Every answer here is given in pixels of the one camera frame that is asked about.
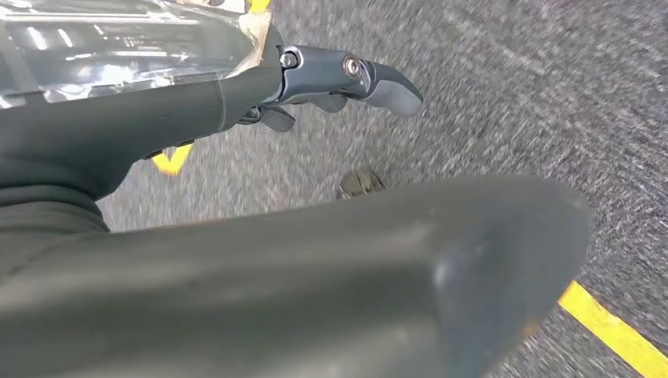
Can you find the robot left arm ribbed sleeve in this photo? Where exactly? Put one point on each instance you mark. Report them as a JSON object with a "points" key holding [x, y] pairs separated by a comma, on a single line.
{"points": [[41, 214]]}

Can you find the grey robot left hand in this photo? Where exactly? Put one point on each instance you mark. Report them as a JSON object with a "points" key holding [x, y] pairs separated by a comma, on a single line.
{"points": [[156, 120]]}

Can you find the clear plastic hand wrap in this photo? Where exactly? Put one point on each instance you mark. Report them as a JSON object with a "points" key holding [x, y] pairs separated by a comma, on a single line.
{"points": [[130, 47]]}

